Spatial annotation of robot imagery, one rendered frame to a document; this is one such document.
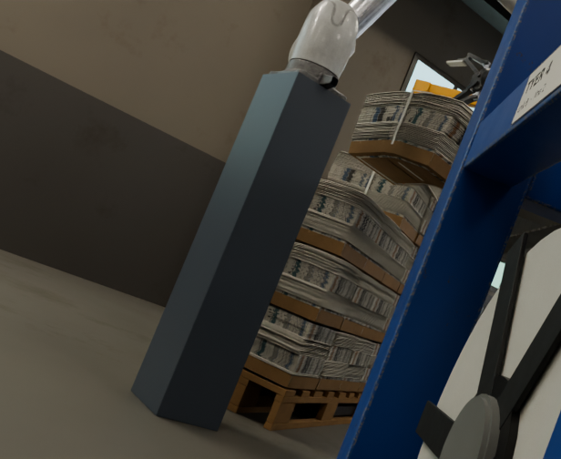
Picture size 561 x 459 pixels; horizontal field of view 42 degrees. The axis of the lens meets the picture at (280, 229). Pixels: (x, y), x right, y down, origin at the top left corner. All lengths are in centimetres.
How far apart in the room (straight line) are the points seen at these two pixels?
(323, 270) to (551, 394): 200
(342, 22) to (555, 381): 181
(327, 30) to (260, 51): 322
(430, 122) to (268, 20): 316
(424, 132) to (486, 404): 191
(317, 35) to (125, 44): 291
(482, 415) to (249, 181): 157
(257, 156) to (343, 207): 51
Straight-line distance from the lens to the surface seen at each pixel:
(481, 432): 47
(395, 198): 299
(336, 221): 241
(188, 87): 508
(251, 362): 244
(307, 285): 240
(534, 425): 43
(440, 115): 236
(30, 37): 477
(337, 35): 214
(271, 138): 199
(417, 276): 83
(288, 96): 202
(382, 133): 245
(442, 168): 234
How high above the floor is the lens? 44
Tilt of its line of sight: 4 degrees up
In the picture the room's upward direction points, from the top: 22 degrees clockwise
